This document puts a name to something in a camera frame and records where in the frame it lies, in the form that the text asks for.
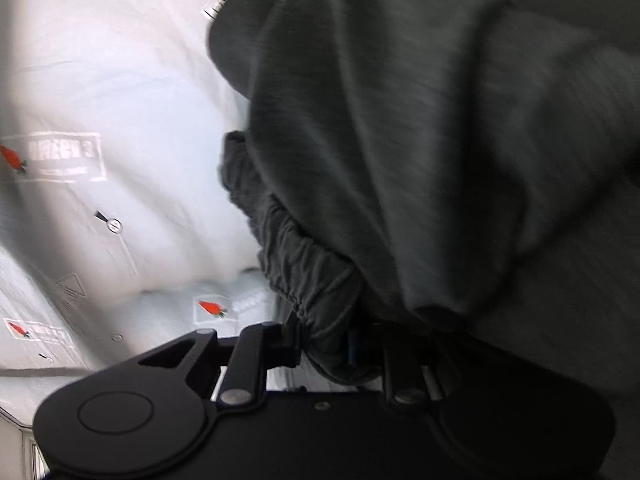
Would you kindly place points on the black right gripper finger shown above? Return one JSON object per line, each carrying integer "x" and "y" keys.
{"x": 143, "y": 414}

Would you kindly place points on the white carrot-print storage bag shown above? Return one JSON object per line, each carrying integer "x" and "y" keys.
{"x": 117, "y": 236}

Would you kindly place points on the grey sweat garment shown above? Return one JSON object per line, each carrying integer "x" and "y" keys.
{"x": 462, "y": 171}

